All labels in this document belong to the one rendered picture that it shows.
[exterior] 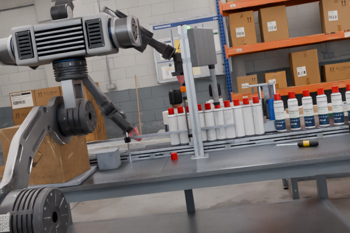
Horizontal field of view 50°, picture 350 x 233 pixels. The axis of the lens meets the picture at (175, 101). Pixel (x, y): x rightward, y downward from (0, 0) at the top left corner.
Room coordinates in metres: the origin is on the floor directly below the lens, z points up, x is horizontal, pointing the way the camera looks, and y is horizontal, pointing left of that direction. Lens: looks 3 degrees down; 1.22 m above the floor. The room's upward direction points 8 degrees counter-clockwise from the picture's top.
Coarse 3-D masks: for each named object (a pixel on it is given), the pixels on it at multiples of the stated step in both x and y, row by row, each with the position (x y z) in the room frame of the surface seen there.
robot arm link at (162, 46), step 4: (120, 12) 2.01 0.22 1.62; (124, 16) 2.02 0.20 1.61; (152, 40) 2.14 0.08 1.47; (156, 40) 2.16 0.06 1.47; (148, 44) 2.15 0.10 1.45; (152, 44) 2.15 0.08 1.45; (156, 44) 2.16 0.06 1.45; (160, 44) 2.18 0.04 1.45; (164, 44) 2.19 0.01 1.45; (156, 48) 2.18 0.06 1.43; (160, 48) 2.19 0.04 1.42; (164, 48) 2.20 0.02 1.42; (168, 48) 2.22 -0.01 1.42; (172, 48) 2.22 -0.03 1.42; (160, 52) 2.20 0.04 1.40; (164, 52) 2.22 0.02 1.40; (168, 52) 2.22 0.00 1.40; (168, 56) 2.23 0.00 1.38
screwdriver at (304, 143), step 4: (304, 140) 1.79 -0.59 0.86; (308, 140) 1.78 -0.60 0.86; (312, 140) 1.77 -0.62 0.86; (316, 140) 1.76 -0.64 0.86; (284, 144) 1.82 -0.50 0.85; (288, 144) 1.82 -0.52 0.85; (292, 144) 1.81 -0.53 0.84; (296, 144) 1.80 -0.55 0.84; (300, 144) 1.78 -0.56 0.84; (304, 144) 1.78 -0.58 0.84; (308, 144) 1.77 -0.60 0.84; (312, 144) 1.76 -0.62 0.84; (316, 144) 1.76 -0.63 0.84
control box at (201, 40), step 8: (192, 32) 1.86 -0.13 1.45; (200, 32) 1.90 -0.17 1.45; (208, 32) 1.95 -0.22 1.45; (192, 40) 1.87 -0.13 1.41; (200, 40) 1.89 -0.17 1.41; (208, 40) 1.94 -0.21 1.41; (192, 48) 1.87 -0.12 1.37; (200, 48) 1.88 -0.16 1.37; (208, 48) 1.94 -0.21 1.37; (192, 56) 1.88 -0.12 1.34; (200, 56) 1.88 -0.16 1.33; (208, 56) 1.93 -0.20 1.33; (216, 56) 1.99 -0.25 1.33; (192, 64) 1.88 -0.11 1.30; (200, 64) 1.87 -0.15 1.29; (208, 64) 1.93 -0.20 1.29
